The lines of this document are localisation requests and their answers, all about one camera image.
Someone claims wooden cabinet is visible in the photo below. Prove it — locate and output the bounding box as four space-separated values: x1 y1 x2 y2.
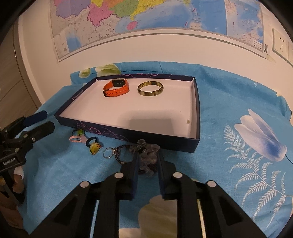
0 21 41 129

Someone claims clear crystal bead bracelet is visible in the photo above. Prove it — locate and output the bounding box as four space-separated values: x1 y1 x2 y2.
128 139 161 177

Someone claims dark blue shallow box tray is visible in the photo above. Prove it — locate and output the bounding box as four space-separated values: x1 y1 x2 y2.
55 73 200 153

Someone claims blue floral bed sheet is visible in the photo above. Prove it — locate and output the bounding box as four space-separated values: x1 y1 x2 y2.
19 62 292 237

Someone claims orange smart watch band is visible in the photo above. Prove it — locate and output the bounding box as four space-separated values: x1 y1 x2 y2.
103 78 130 97

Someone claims dark braided bracelet with ring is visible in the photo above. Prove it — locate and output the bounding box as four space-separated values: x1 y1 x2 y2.
102 144 136 165

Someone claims tortoiseshell bangle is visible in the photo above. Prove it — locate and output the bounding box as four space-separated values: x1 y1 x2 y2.
137 81 164 97

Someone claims white wall socket panel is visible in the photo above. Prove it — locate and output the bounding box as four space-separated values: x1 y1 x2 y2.
272 28 292 65

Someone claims person's left hand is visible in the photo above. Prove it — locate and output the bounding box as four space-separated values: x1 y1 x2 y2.
1 167 25 229

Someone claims colourful wall map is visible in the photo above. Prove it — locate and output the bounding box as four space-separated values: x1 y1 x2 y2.
50 1 268 60

